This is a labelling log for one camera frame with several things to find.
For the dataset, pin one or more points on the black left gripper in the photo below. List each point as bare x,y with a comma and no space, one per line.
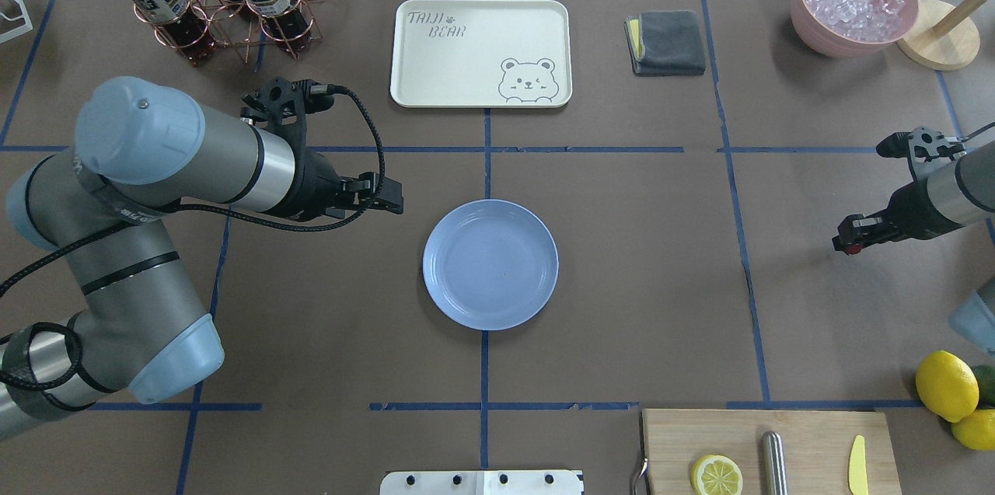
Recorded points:
312,186

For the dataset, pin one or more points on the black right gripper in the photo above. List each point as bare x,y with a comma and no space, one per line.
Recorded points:
908,214

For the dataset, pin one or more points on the blue plate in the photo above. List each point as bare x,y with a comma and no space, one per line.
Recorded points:
490,265

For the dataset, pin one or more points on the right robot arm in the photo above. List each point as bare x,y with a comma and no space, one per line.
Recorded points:
952,187

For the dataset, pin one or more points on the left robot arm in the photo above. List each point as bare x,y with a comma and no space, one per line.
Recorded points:
141,152

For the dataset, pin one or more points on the cream bear tray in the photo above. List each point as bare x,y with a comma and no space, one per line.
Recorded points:
481,54

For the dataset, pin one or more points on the yellow lemon front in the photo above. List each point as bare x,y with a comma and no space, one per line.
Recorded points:
947,386

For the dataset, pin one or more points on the yellow lemon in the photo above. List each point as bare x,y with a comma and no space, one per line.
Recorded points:
947,386
976,432

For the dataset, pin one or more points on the green avocado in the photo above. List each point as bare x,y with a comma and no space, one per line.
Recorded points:
984,375

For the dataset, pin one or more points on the pink bowl with ice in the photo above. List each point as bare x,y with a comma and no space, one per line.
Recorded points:
852,28

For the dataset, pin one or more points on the yellow lemon back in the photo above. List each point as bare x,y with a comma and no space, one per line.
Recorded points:
976,432

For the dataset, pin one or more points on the steel knife sharpener rod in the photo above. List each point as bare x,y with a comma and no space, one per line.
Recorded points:
774,461

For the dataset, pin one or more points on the yellow plastic knife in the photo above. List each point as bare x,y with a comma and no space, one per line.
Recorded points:
857,466

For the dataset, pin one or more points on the grey yellow cleaning cloth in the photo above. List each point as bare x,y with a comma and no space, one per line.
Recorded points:
665,43

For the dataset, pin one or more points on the lemon half slice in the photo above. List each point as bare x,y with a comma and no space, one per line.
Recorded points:
716,474

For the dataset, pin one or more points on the tea bottle left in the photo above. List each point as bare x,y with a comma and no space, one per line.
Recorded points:
181,25

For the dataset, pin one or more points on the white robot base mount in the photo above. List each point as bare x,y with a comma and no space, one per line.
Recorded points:
515,481

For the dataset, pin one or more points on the white wire cup rack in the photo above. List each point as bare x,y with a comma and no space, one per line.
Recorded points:
15,20

